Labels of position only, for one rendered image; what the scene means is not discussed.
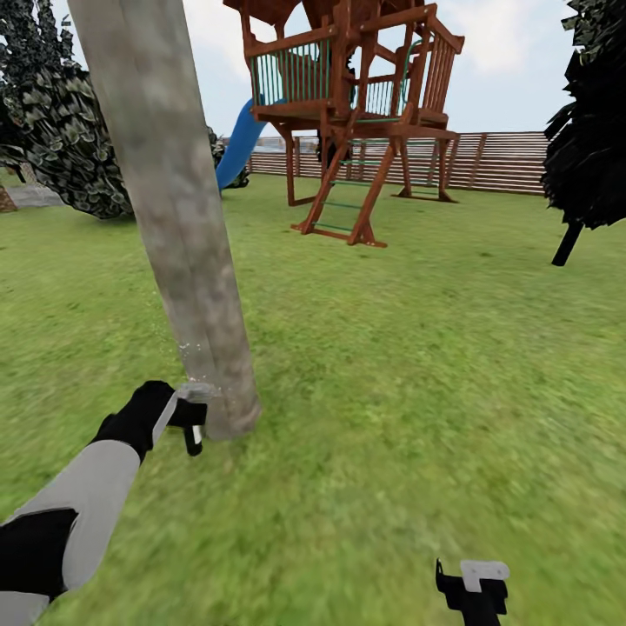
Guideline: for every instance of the pesticide atomizer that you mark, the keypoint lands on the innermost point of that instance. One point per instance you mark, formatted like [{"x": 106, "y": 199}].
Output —
[{"x": 193, "y": 439}]

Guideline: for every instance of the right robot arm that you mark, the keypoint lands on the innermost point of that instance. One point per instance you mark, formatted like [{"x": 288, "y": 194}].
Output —
[{"x": 478, "y": 594}]

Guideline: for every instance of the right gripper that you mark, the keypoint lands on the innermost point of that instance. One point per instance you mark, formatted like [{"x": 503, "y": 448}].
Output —
[{"x": 489, "y": 600}]

